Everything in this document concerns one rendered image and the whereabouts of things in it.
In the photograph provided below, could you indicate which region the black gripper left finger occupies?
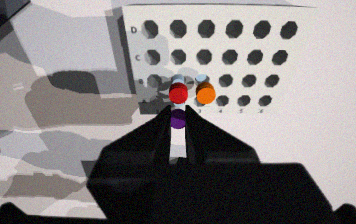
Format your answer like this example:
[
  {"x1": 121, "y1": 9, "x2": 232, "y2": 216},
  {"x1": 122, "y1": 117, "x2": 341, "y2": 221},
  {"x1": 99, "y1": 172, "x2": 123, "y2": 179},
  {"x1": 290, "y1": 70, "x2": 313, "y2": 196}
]
[{"x1": 94, "y1": 105, "x2": 171, "y2": 166}]

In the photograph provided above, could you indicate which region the red-capped tube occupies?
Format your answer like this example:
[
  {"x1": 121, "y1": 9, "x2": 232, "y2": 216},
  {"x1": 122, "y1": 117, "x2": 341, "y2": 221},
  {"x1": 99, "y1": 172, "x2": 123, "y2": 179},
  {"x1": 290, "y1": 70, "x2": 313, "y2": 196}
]
[{"x1": 169, "y1": 74, "x2": 188, "y2": 104}]

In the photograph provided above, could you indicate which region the white tube rack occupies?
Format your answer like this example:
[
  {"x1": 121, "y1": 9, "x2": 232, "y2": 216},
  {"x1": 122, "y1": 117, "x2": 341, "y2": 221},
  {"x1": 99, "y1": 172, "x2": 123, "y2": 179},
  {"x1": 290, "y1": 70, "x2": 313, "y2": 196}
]
[{"x1": 122, "y1": 3, "x2": 320, "y2": 115}]

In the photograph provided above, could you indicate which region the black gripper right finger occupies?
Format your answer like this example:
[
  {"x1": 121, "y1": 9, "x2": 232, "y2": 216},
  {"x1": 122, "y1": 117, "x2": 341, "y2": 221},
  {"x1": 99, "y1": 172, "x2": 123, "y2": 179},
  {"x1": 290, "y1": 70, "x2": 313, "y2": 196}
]
[{"x1": 185, "y1": 105, "x2": 261, "y2": 164}]

